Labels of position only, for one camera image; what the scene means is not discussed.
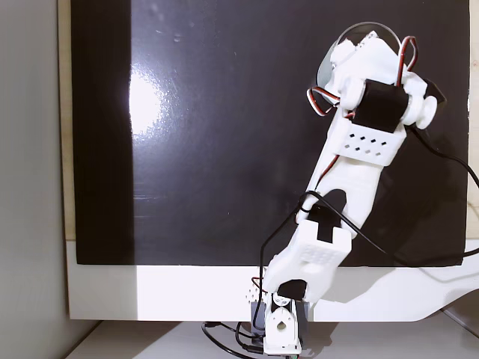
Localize black base power cable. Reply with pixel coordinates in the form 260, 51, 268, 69
201, 320, 270, 359

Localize mint green steel cup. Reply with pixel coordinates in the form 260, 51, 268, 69
316, 21, 400, 108

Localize black camera cable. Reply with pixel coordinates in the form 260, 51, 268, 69
258, 126, 479, 300

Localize red white servo wire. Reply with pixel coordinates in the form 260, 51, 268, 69
395, 34, 418, 85
306, 85, 341, 117

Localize black table mat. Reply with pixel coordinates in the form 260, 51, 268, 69
70, 0, 471, 268

